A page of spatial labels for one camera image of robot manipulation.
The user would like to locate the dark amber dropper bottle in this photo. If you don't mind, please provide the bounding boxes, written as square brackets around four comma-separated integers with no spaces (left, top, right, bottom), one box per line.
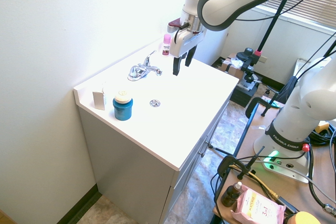
[221,181,243,208]

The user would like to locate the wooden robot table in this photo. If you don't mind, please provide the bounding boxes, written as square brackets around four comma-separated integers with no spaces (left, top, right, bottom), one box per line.
[213,102,336,224]

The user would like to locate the red wrist camera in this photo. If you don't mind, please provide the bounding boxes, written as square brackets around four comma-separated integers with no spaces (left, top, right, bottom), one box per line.
[167,18,189,34]

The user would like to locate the white sink countertop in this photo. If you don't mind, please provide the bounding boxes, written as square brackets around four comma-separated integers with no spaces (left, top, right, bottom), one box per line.
[73,36,240,171]

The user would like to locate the pink wipes packet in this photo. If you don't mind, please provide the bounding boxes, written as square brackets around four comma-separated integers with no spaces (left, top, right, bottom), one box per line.
[230,184,287,224]

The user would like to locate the small white box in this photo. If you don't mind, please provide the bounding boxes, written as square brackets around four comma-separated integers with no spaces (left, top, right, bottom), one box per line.
[92,87,108,111]

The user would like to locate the pink capped small bottle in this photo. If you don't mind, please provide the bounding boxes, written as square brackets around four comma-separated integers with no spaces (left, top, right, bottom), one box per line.
[162,34,172,57]

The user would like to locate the window blinds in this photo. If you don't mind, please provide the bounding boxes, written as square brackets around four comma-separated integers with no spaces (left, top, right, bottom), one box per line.
[259,0,336,27]

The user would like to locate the blue jar with cream lid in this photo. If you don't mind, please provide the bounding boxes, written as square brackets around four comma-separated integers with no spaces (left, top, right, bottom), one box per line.
[112,90,134,122]

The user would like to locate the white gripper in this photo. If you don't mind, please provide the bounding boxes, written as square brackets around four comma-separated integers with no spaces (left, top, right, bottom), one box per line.
[169,27,207,77]

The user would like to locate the black C-clamp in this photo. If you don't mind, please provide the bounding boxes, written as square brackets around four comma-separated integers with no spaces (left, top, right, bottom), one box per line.
[218,145,266,180]
[246,97,285,118]

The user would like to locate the chrome two-handle faucet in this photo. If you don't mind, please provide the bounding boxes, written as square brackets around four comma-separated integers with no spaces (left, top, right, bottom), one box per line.
[127,50,163,82]

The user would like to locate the black camera stand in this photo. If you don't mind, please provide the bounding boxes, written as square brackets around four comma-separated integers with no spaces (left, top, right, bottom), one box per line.
[237,0,292,117]

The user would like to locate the yellow cable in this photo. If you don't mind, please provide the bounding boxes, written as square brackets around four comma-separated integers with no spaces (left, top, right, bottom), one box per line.
[230,165,279,200]

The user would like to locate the black cable bundle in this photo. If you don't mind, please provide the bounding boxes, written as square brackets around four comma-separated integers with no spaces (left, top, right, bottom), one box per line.
[309,123,336,149]

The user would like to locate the grey vanity cabinet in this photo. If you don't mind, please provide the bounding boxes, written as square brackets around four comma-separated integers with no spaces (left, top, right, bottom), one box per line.
[78,89,236,224]

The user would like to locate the cardboard box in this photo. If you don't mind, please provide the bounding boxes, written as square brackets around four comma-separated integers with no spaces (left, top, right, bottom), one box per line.
[220,52,247,79]

